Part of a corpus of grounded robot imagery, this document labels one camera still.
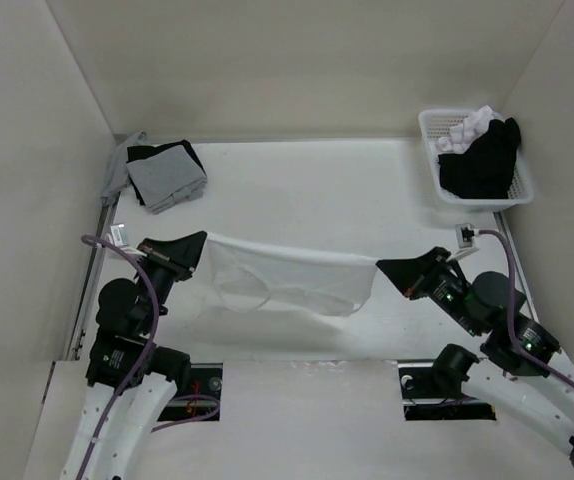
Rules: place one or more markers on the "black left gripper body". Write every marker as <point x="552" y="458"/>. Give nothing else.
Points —
<point x="162" y="274"/>

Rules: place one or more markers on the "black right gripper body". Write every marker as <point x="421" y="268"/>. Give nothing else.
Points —
<point x="446" y="289"/>

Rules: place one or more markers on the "white tank top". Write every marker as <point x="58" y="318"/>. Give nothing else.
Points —
<point x="248" y="275"/>

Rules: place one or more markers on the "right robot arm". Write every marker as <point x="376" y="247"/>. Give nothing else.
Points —
<point x="513" y="369"/>

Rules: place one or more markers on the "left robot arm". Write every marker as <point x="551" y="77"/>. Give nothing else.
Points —
<point x="130" y="379"/>

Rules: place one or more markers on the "folded grey tank top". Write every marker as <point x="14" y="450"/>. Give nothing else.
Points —
<point x="167" y="177"/>

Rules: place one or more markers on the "folded black tank top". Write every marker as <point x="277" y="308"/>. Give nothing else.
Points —
<point x="187" y="152"/>

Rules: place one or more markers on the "black tank top in basket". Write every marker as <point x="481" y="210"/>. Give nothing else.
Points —
<point x="486" y="170"/>

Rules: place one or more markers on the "light grey crumpled garment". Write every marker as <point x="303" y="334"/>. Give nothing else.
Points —
<point x="116" y="175"/>

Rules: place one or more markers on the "pale pink garment in basket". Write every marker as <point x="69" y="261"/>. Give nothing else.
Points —
<point x="462" y="135"/>

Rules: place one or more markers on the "white plastic basket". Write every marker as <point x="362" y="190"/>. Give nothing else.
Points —
<point x="434" y="124"/>

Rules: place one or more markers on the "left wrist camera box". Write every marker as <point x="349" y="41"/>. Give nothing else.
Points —
<point x="117" y="236"/>

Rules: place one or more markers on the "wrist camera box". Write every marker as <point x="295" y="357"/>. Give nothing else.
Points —
<point x="466" y="235"/>
<point x="117" y="236"/>

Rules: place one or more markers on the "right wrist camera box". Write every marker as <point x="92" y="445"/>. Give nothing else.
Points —
<point x="466" y="235"/>

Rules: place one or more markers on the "left metal table rail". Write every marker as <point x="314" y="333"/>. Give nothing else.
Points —
<point x="79" y="328"/>

